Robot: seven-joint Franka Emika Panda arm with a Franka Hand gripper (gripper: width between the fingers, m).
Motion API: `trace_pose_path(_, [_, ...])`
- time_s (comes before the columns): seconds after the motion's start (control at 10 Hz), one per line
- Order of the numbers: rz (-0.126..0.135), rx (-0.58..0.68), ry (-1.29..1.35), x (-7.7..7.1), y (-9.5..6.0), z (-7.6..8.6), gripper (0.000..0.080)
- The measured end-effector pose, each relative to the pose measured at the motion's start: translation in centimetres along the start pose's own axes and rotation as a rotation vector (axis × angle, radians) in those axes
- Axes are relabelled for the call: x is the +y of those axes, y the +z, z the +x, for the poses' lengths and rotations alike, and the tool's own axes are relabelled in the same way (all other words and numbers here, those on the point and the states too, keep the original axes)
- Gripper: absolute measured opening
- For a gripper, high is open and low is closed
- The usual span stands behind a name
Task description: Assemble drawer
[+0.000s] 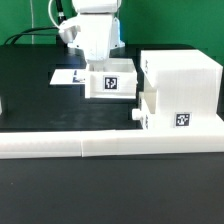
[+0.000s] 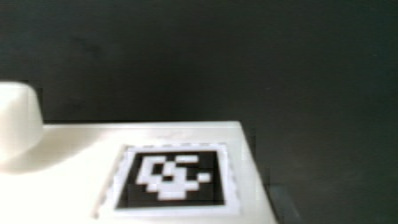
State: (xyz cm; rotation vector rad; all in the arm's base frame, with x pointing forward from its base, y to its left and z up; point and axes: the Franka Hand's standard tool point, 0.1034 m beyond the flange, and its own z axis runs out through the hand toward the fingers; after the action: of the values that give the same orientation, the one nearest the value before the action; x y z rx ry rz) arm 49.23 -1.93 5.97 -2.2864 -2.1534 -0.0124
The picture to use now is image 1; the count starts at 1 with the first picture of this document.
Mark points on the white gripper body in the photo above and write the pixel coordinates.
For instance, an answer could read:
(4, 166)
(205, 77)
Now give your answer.
(95, 36)

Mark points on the white drawer tray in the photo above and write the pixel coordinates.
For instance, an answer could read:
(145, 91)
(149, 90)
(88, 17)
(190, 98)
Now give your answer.
(117, 80)
(143, 113)

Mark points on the white front drawer tray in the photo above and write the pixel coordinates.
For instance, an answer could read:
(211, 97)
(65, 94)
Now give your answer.
(143, 113)

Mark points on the white drawer cabinet box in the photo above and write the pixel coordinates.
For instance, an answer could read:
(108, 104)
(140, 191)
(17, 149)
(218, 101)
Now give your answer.
(181, 86)

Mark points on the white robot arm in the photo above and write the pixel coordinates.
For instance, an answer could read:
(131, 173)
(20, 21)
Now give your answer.
(70, 32)

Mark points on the white marker tag sheet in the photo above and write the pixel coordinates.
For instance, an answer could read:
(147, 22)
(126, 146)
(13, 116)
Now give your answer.
(68, 77)

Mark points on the white L-shaped border wall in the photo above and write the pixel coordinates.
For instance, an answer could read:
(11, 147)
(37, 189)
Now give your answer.
(208, 137)

